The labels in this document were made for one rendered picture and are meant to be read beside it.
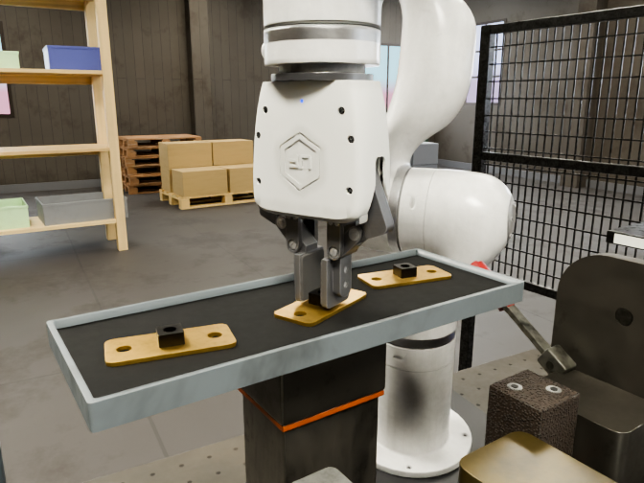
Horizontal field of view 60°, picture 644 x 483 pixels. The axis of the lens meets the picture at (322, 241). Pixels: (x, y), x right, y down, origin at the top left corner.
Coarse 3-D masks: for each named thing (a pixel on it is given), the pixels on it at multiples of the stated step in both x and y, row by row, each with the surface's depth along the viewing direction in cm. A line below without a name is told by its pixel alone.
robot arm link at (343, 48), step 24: (312, 24) 36; (336, 24) 36; (264, 48) 39; (288, 48) 37; (312, 48) 36; (336, 48) 37; (360, 48) 37; (288, 72) 39; (312, 72) 38; (336, 72) 38; (360, 72) 39
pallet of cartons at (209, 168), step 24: (168, 144) 710; (192, 144) 726; (216, 144) 745; (240, 144) 764; (168, 168) 719; (192, 168) 723; (216, 168) 723; (240, 168) 725; (168, 192) 733; (192, 192) 695; (216, 192) 713; (240, 192) 731
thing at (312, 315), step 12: (312, 300) 45; (348, 300) 46; (360, 300) 47; (276, 312) 43; (288, 312) 43; (300, 312) 43; (312, 312) 43; (324, 312) 43; (336, 312) 44; (300, 324) 41; (312, 324) 41
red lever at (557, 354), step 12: (480, 264) 58; (516, 312) 55; (528, 324) 54; (528, 336) 54; (540, 336) 54; (540, 348) 53; (552, 348) 52; (540, 360) 52; (552, 360) 51; (564, 360) 51; (552, 372) 52; (564, 372) 51
